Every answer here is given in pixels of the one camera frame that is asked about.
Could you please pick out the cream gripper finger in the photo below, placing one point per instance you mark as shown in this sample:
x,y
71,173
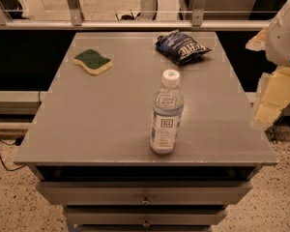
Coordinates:
x,y
257,43
273,95

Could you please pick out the blue chip bag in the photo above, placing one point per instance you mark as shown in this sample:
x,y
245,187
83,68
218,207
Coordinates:
x,y
180,48

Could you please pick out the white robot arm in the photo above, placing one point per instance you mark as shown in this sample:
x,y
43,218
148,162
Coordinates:
x,y
277,47

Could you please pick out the clear plastic water bottle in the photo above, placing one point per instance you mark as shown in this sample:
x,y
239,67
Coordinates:
x,y
167,110

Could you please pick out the green and yellow sponge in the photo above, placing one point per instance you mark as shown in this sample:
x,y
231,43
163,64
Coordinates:
x,y
92,62

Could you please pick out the upper drawer knob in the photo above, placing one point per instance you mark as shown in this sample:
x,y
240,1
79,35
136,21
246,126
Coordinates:
x,y
145,200

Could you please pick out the drawer knob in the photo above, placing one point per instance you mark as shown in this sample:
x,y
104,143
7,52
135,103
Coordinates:
x,y
145,200
146,223

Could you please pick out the lower drawer knob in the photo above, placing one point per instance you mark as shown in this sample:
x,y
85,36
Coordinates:
x,y
146,223

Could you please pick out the grey drawer cabinet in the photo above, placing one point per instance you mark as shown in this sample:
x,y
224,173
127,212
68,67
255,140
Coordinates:
x,y
89,142

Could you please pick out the metal railing frame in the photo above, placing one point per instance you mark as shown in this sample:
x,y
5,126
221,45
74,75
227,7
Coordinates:
x,y
133,15

